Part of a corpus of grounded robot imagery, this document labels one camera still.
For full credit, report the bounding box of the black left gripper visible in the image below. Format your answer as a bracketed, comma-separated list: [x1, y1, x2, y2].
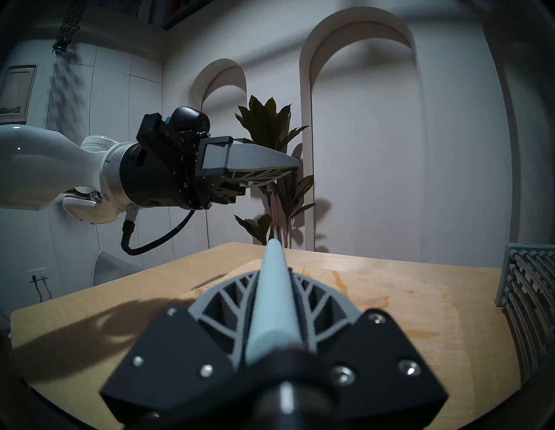
[121, 113, 302, 211]

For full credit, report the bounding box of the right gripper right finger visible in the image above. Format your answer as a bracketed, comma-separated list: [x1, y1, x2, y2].
[291, 269, 449, 430]

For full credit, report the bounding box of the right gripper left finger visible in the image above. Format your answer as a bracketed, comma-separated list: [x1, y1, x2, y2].
[100, 273, 260, 430]

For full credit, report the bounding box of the wooden cutting board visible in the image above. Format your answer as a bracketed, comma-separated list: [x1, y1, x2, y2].
[180, 258, 474, 430]

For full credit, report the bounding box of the tall potted green plant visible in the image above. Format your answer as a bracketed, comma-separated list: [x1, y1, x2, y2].
[234, 95, 317, 250]

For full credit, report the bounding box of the rolled grey mat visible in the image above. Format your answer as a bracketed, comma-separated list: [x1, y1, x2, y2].
[93, 249, 144, 287]

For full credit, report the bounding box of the grey slotted knife rack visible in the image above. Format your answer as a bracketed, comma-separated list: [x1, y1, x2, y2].
[496, 243, 555, 382]

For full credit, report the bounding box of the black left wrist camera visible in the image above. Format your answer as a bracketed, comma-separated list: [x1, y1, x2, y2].
[167, 106, 212, 139]

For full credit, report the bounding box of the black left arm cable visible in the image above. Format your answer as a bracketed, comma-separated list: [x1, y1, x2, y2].
[121, 208, 196, 256]

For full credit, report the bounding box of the wall outlet with plugs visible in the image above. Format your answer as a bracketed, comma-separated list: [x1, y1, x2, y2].
[28, 271, 55, 302]

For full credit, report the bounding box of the framed wall picture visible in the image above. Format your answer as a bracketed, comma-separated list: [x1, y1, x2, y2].
[0, 64, 39, 126]

